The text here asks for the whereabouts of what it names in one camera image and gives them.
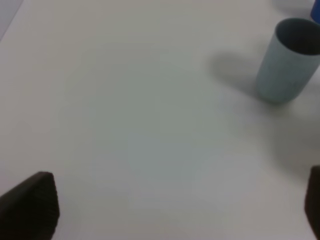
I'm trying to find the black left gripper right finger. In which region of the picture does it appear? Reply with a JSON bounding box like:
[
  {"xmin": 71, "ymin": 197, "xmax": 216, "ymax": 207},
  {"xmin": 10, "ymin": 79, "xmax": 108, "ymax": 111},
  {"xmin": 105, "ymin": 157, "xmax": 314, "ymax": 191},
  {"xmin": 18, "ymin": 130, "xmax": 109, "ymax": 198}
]
[{"xmin": 304, "ymin": 165, "xmax": 320, "ymax": 240}]

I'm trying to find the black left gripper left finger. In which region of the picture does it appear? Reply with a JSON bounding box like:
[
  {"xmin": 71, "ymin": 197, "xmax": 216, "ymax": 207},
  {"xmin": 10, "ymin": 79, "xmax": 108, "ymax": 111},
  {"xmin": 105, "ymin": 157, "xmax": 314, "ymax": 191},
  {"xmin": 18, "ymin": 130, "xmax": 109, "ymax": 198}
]
[{"xmin": 0, "ymin": 171, "xmax": 60, "ymax": 240}]

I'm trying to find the teal plastic cup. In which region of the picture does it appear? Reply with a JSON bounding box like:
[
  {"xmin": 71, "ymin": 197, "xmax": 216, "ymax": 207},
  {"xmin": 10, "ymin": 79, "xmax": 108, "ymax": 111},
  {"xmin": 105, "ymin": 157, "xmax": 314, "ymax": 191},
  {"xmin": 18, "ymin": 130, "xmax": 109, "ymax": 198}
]
[{"xmin": 256, "ymin": 18, "xmax": 320, "ymax": 104}]

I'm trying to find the blue sleeved paper cup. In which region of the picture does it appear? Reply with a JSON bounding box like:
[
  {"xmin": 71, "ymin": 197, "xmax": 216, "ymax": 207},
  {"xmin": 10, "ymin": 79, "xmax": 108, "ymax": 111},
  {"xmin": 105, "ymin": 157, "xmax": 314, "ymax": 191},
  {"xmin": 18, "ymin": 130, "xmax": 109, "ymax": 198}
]
[{"xmin": 310, "ymin": 0, "xmax": 320, "ymax": 24}]

